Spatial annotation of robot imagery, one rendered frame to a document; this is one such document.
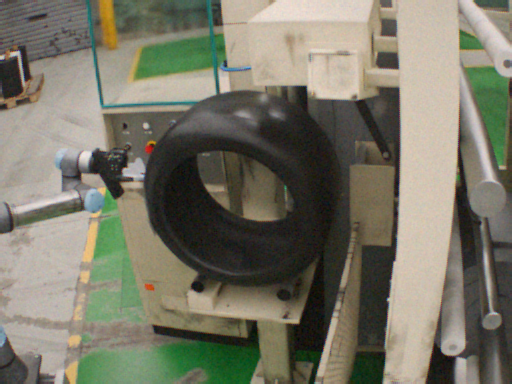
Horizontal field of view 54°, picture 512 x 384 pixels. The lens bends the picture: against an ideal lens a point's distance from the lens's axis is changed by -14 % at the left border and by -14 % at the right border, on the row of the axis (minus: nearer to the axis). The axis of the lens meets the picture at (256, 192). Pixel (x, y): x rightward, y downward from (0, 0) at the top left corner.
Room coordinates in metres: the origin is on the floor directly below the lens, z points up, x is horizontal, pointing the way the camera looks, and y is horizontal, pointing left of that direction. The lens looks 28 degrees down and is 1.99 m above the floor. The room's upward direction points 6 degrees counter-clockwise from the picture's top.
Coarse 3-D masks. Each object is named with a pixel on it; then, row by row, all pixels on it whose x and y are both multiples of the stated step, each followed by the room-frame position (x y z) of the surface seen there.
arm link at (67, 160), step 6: (60, 150) 1.71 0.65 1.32; (66, 150) 1.70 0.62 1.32; (72, 150) 1.70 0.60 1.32; (78, 150) 1.70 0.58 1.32; (84, 150) 1.70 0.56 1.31; (60, 156) 1.68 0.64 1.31; (66, 156) 1.68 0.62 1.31; (72, 156) 1.67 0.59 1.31; (78, 156) 1.67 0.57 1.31; (60, 162) 1.67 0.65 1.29; (66, 162) 1.67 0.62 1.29; (72, 162) 1.66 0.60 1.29; (78, 162) 1.66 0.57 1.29; (60, 168) 1.69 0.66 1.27; (66, 168) 1.66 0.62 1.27; (72, 168) 1.66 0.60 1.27; (66, 174) 1.66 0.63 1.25; (72, 174) 1.66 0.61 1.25; (78, 174) 1.68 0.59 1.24
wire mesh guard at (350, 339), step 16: (352, 240) 1.49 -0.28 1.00; (352, 256) 1.41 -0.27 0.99; (352, 272) 1.49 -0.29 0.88; (352, 288) 1.52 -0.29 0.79; (336, 304) 1.19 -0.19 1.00; (352, 304) 1.50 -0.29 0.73; (336, 320) 1.12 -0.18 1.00; (352, 320) 1.53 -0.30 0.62; (336, 336) 1.15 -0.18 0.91; (352, 336) 1.57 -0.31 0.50; (336, 352) 1.18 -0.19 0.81; (352, 352) 1.60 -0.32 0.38; (320, 368) 0.94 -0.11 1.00; (352, 368) 1.57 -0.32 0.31
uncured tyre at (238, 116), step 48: (240, 96) 1.58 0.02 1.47; (192, 144) 1.44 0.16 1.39; (240, 144) 1.40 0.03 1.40; (288, 144) 1.39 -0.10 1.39; (144, 192) 1.52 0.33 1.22; (192, 192) 1.74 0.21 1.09; (336, 192) 1.44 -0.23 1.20; (192, 240) 1.61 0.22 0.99; (240, 240) 1.67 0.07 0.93; (288, 240) 1.62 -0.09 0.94
